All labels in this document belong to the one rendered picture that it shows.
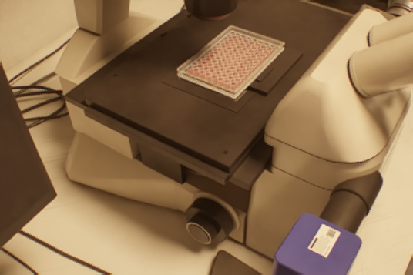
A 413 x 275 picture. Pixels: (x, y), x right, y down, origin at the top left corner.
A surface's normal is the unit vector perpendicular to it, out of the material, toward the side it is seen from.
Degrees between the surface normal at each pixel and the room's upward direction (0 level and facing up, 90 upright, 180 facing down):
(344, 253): 0
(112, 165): 49
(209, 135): 0
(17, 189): 86
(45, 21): 90
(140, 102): 0
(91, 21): 90
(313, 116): 78
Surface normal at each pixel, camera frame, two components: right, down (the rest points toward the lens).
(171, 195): -0.26, 0.68
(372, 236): -0.02, -0.72
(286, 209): -0.55, 0.59
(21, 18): 0.83, 0.37
